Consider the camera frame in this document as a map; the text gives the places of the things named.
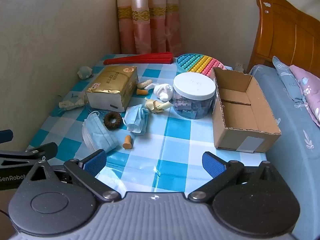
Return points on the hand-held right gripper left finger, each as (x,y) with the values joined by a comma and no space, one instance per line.
(96,161)

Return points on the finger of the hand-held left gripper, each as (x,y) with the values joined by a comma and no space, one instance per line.
(5,135)
(45,150)

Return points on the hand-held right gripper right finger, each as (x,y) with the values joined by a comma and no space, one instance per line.
(212,163)

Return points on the blue face mask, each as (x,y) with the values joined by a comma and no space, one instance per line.
(136,118)
(98,132)

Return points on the cardboard box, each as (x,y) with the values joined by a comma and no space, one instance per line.
(237,120)

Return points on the floral sachet pouch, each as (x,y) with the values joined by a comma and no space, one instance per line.
(72,102)

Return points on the cream fabric scrunchie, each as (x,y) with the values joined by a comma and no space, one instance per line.
(153,105)

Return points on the white sock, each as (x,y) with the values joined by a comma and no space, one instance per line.
(163,91)

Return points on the beige knobbly soft toy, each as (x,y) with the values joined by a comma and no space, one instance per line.
(145,84)

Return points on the brown fabric scrunchie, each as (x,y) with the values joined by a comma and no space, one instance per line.
(108,121)

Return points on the blue checked tablecloth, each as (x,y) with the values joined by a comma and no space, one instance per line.
(175,137)

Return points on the gold tissue pack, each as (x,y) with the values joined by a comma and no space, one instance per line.
(112,85)

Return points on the plastic jar with white lid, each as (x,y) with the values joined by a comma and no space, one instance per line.
(193,87)

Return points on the small white figurine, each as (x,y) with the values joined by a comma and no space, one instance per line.
(239,66)

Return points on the rainbow bubble pop toy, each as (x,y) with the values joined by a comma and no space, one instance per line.
(197,63)

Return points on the red folding fan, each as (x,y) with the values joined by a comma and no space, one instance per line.
(140,58)

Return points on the blue floral pillow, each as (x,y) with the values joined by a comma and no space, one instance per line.
(283,76)

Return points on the pink floral pillow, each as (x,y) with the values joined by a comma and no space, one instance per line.
(307,87)

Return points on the wooden headboard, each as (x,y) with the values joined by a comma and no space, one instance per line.
(282,37)

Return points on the pink curtain with gold band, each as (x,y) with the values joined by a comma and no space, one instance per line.
(150,17)

